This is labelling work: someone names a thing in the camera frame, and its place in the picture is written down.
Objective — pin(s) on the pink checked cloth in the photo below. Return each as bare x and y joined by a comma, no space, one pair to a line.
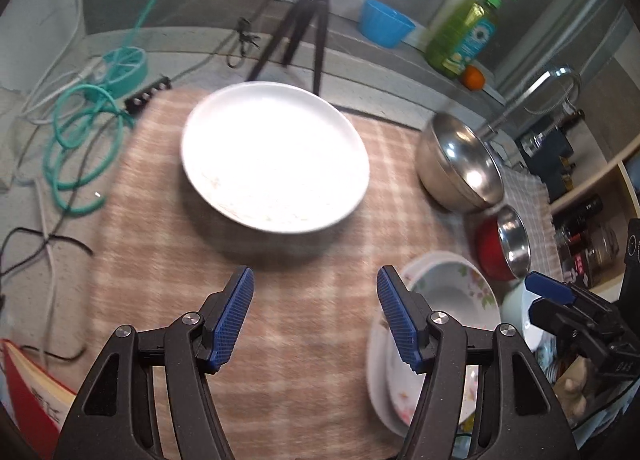
310,280

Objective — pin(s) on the red book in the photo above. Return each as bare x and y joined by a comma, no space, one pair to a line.
30,405

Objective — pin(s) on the white floral plate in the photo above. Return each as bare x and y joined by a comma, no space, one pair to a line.
397,390

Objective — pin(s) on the white floral bowl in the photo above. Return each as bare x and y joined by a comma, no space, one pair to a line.
450,290

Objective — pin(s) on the large white plate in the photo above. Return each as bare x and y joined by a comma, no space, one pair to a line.
275,154

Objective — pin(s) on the large steel bowl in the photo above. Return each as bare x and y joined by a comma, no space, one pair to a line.
460,164

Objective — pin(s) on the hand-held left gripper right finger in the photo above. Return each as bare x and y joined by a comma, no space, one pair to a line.
397,320

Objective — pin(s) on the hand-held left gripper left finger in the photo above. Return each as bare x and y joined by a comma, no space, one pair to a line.
232,320

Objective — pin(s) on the black power strip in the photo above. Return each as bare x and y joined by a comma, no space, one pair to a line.
147,93

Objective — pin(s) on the person's right hand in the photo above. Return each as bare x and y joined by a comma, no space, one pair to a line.
572,385

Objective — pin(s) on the wooden shelf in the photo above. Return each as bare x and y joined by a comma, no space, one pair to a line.
595,185

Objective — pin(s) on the red steel-lined bowl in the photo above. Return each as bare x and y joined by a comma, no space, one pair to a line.
492,245

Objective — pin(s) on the chrome faucet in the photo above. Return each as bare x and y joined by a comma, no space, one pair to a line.
530,87

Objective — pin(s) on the orange fruit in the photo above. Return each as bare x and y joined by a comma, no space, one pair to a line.
473,78

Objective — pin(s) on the black tripod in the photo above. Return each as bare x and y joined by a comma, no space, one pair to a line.
320,9

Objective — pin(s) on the blue plastic bowl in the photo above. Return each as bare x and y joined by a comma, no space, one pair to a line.
385,22

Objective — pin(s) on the green dish soap bottle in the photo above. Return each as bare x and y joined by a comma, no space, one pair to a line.
457,34

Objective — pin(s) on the small white plate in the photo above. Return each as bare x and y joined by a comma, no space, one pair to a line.
376,380

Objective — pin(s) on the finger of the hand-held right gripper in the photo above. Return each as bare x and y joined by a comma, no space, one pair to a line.
547,314
547,287

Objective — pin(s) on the dark bottles group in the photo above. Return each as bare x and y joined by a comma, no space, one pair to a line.
587,240

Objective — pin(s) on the light blue bowl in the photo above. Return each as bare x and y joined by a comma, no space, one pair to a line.
515,312

